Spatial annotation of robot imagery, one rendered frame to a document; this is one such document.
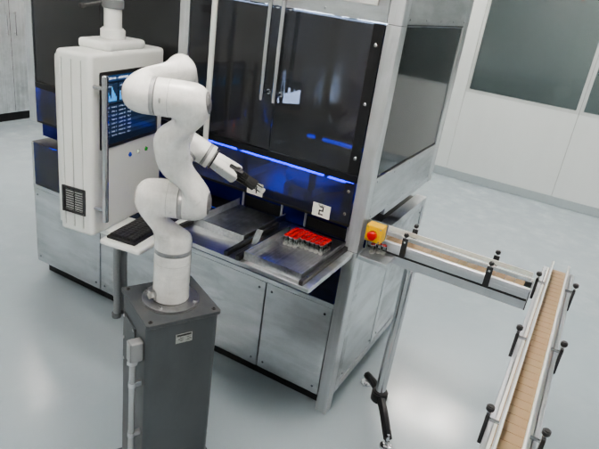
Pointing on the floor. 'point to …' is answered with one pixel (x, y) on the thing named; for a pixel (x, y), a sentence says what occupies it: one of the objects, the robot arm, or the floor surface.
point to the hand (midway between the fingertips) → (250, 183)
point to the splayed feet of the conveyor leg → (380, 409)
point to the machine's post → (364, 193)
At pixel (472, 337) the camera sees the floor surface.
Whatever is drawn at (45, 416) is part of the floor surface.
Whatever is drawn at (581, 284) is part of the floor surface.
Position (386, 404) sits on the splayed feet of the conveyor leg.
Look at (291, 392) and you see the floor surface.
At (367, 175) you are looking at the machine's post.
